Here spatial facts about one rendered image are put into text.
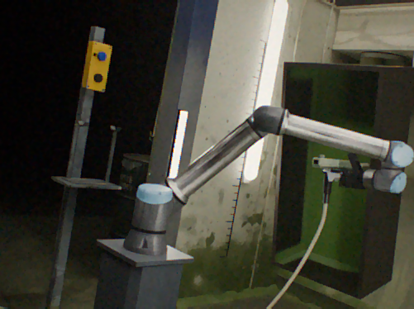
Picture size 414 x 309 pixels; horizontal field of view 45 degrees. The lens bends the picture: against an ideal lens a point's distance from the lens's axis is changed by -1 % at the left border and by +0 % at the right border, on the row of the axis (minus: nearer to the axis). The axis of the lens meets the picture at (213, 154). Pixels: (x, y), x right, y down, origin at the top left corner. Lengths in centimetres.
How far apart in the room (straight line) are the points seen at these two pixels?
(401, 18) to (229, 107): 143
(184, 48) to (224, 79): 36
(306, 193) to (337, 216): 24
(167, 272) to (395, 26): 255
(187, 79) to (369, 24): 160
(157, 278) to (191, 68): 141
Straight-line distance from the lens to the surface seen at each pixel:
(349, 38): 409
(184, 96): 304
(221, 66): 323
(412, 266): 376
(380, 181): 229
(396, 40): 389
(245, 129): 222
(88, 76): 284
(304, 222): 330
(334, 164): 244
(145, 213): 211
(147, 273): 208
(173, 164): 302
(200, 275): 345
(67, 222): 299
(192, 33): 307
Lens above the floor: 120
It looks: 3 degrees down
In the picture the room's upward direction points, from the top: 10 degrees clockwise
